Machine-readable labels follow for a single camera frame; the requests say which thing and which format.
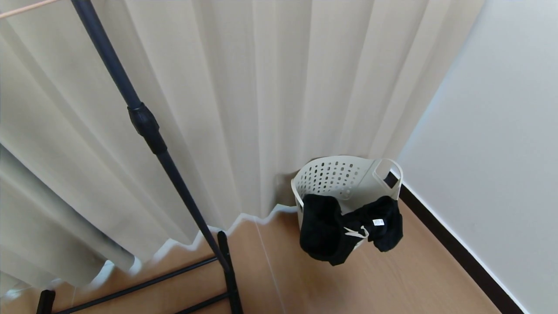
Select white laundry basket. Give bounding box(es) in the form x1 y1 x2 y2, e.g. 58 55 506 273
291 156 404 251

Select black clothes rack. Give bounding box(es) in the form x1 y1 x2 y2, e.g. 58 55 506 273
37 0 244 314

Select pink clothes hanger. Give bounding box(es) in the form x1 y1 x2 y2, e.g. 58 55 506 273
0 0 59 19

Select beige curtain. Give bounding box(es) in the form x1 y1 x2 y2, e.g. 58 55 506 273
0 0 484 301

